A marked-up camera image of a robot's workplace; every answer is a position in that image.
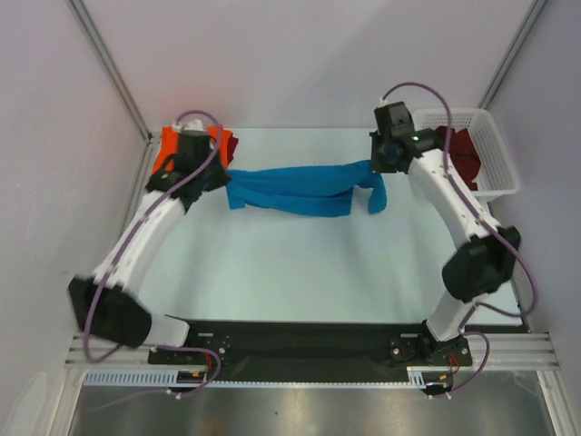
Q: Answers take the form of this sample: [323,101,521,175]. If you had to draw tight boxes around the aluminium front rail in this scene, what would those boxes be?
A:
[64,333,560,371]

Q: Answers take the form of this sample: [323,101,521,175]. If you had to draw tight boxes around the right aluminium frame post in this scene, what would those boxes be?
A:
[478,0,551,109]

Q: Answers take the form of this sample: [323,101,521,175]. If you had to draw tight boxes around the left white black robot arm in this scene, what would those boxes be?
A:
[68,124,238,363]

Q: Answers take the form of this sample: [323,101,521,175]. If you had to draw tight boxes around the aluminium frame post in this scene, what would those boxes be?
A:
[478,0,551,109]
[64,0,153,144]

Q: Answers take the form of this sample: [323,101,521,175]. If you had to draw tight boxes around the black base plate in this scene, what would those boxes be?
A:
[150,321,468,380]

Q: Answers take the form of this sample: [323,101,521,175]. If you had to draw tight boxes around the blue t shirt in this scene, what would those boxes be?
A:
[226,160,388,218]

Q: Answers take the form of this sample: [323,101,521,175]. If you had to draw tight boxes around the folded dark red t shirt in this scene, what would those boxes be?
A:
[221,131,239,168]

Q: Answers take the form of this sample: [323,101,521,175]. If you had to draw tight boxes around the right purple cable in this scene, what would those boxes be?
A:
[379,81,539,401]

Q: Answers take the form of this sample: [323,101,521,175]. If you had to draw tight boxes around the white plastic basket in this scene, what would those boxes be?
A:
[411,107,522,203]

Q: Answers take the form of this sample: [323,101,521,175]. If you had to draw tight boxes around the folded orange t shirt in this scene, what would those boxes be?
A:
[151,125,233,174]

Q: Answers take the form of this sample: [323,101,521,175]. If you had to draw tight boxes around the white slotted cable duct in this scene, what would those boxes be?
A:
[84,367,453,390]

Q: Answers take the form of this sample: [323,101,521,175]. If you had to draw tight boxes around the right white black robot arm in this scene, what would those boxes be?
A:
[369,129,521,364]

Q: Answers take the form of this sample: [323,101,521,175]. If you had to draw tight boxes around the crumpled dark red t shirt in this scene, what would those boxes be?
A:
[448,128,481,192]

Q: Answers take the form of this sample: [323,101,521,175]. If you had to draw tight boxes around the left aluminium frame post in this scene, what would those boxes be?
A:
[64,0,153,144]

